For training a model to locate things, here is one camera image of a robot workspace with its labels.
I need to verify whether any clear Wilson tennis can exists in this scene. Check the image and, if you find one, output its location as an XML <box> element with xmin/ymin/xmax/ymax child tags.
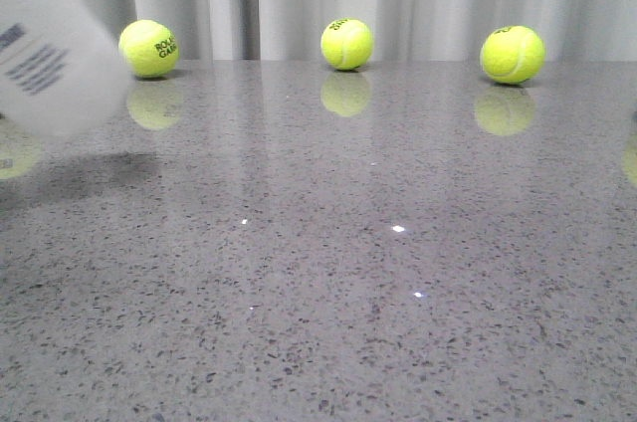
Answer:
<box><xmin>1</xmin><ymin>0</ymin><xmax>132</xmax><ymax>136</ymax></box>

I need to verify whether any center back tennis ball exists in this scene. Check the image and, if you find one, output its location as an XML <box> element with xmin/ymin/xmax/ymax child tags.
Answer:
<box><xmin>320</xmin><ymin>18</ymin><xmax>374</xmax><ymax>71</ymax></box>

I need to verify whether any Roland Garros tennis ball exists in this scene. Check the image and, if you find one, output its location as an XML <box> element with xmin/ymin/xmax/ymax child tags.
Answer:
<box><xmin>118</xmin><ymin>19</ymin><xmax>179</xmax><ymax>79</ymax></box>

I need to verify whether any right back tennis ball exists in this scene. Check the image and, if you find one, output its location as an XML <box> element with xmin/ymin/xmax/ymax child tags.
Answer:
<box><xmin>480</xmin><ymin>26</ymin><xmax>545</xmax><ymax>85</ymax></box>

